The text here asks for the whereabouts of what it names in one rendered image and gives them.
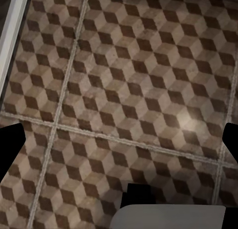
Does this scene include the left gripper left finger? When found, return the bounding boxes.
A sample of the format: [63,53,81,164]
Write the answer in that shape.
[0,123,26,182]

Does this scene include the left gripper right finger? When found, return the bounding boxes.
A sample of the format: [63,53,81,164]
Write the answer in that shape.
[222,123,238,163]

